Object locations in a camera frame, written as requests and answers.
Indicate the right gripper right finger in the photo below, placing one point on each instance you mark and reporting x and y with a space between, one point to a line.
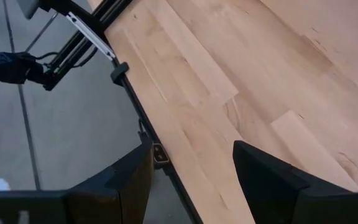
269 193

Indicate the black table edge rail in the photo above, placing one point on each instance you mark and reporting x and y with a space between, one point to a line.
182 202

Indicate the small metal bracket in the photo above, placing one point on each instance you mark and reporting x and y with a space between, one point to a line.
161 154

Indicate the black table edge clamp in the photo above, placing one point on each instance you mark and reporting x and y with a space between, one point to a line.
118 73

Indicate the white strip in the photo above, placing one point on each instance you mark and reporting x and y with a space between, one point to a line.
89 34

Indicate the black aluminium frame beam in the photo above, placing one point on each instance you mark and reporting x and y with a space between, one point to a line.
70 54

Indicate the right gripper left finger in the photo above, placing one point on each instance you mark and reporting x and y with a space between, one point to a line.
104 199

